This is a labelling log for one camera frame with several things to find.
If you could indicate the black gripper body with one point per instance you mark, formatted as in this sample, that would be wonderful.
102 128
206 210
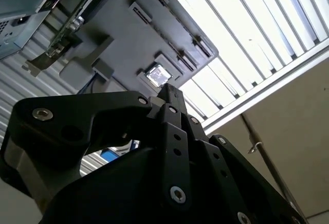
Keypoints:
115 195

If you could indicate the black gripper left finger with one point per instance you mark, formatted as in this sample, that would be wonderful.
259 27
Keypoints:
64 121

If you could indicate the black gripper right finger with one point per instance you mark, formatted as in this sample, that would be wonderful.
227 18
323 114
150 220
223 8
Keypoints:
218 183

